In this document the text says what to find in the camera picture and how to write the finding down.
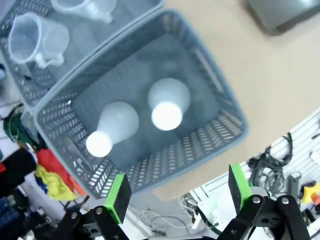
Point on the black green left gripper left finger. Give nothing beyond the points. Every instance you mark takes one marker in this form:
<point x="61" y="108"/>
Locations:
<point x="120" y="197"/>

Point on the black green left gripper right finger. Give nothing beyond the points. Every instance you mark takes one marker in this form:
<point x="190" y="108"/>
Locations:
<point x="237" y="190"/>

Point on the white plastic conical flask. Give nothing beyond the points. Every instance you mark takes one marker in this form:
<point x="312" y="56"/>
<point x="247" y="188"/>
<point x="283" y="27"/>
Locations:
<point x="168" y="100"/>
<point x="120" y="120"/>

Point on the clear plastic measuring beaker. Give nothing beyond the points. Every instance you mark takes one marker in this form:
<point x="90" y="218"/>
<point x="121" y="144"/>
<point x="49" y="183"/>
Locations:
<point x="85" y="8"/>
<point x="35" y="40"/>

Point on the red and yellow cloth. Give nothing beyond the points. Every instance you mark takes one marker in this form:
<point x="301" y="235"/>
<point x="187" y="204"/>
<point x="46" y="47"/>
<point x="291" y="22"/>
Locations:
<point x="53" y="180"/>

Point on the yellow black hand tool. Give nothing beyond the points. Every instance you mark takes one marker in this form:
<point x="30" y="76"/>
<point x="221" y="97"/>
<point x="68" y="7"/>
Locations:
<point x="310" y="193"/>

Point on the white slatted panel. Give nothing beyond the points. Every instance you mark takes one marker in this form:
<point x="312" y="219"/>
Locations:
<point x="303" y="140"/>

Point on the black bulky object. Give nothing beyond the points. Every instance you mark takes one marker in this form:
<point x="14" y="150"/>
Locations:
<point x="15" y="167"/>

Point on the grey basket holding flasks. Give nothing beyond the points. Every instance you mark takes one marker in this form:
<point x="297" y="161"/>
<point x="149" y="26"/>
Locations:
<point x="160" y="55"/>

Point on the grey basket holding beakers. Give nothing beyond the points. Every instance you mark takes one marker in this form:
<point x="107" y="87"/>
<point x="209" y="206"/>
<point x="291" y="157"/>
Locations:
<point x="77" y="41"/>

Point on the dark plastic serving tray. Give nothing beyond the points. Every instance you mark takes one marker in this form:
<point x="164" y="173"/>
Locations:
<point x="282" y="12"/>

